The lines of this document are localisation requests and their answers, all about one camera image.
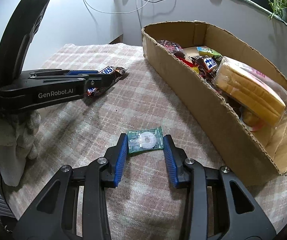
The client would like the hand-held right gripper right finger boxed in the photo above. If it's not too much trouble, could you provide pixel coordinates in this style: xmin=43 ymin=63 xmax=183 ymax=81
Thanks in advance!
xmin=163 ymin=134 xmax=277 ymax=240

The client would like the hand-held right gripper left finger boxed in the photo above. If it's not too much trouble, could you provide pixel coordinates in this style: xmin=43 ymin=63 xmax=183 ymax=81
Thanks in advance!
xmin=17 ymin=133 xmax=129 ymax=240

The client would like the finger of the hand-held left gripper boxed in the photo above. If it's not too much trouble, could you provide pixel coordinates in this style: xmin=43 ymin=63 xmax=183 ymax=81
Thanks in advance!
xmin=29 ymin=69 xmax=103 ymax=78
xmin=42 ymin=75 xmax=114 ymax=95

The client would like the brown chocolate bar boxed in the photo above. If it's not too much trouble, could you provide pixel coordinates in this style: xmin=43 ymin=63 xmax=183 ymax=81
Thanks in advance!
xmin=191 ymin=54 xmax=224 ymax=78
xmin=87 ymin=66 xmax=129 ymax=98

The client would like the green candy packet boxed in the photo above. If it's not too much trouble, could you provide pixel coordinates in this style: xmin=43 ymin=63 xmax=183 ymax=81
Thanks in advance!
xmin=127 ymin=127 xmax=164 ymax=155

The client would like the brown cardboard box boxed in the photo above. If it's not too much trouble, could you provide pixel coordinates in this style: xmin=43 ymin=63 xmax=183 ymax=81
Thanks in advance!
xmin=141 ymin=21 xmax=287 ymax=187

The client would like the red snack packet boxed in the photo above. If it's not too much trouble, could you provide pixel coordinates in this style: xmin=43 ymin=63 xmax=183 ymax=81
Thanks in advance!
xmin=156 ymin=39 xmax=187 ymax=59

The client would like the wafer packet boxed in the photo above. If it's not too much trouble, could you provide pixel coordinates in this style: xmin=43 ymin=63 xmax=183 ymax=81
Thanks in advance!
xmin=213 ymin=56 xmax=287 ymax=128

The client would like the person's left hand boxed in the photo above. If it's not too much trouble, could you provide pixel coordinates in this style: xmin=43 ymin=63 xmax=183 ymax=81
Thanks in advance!
xmin=0 ymin=108 xmax=42 ymax=187

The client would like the checkered tablecloth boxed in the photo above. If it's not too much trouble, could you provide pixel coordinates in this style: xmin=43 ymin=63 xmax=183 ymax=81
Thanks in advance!
xmin=0 ymin=42 xmax=287 ymax=240

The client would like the green snack packet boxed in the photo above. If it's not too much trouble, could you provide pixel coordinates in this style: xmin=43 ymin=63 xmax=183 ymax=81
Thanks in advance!
xmin=196 ymin=46 xmax=221 ymax=58

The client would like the white cable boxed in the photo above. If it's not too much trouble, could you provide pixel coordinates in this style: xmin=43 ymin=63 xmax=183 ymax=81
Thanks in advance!
xmin=76 ymin=0 xmax=154 ymax=29

